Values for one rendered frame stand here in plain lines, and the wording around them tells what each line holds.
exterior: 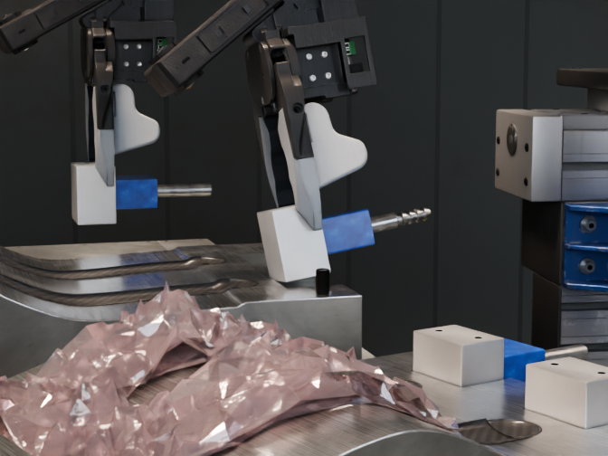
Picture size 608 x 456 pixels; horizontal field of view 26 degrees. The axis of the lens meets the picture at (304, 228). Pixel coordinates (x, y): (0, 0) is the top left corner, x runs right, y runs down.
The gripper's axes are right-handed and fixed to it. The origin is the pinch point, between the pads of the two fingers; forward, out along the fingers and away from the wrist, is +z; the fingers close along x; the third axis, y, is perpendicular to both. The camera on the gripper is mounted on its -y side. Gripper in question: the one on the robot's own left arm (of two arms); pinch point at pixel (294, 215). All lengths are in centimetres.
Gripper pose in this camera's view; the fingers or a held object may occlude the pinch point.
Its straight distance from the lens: 100.3
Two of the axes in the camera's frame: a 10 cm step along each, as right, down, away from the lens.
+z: 1.8, 9.8, 0.4
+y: 9.5, -1.8, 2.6
